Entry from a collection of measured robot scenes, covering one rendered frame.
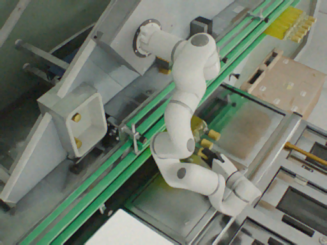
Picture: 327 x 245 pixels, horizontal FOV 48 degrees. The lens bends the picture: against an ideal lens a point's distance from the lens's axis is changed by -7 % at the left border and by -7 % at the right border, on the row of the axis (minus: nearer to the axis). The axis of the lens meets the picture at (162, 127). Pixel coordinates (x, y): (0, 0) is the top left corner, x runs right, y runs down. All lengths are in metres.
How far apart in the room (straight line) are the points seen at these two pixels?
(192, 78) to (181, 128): 0.15
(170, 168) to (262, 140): 0.74
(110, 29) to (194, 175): 0.57
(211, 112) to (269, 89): 3.64
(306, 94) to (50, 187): 4.63
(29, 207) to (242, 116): 1.13
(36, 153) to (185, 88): 0.60
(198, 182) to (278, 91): 4.44
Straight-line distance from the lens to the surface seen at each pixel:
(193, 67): 1.17
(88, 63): 1.44
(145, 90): 1.65
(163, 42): 1.36
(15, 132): 2.06
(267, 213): 1.68
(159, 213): 1.59
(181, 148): 1.14
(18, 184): 1.47
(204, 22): 1.93
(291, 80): 5.84
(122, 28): 1.35
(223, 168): 1.50
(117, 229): 1.57
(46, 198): 1.48
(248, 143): 1.88
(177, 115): 1.16
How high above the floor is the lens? 1.66
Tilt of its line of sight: 25 degrees down
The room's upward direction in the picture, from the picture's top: 118 degrees clockwise
